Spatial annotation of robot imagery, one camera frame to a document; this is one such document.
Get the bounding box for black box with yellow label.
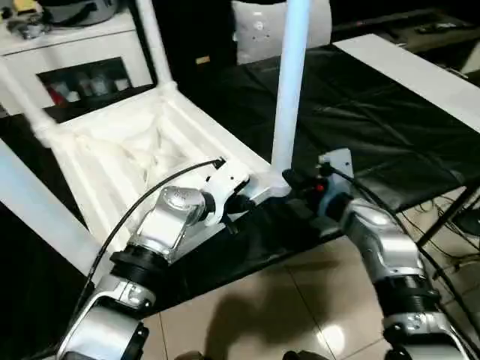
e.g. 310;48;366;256
153;0;241;76

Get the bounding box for white plastic table leg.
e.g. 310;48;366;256
0;55;59;146
0;141;101;273
135;0;178;95
270;0;313;188

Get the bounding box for white plastic table top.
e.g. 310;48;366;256
35;84;292;286

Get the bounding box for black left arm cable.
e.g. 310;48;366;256
55;156;226;353

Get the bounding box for white cabinet with glass doors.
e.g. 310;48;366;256
0;14;158;117

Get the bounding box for thin floor cables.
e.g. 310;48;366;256
404;190;480;271

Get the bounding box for white flat board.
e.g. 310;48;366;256
333;33;480;134

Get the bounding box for grey cushion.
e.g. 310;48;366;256
231;0;334;65

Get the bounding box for grey rounded device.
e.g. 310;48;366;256
39;0;119;27

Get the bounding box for dark tangled small object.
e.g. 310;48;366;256
9;18;46;41

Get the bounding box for black tripod leg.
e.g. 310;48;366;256
415;183;480;248

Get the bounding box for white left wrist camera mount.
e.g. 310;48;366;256
200;163;251;226

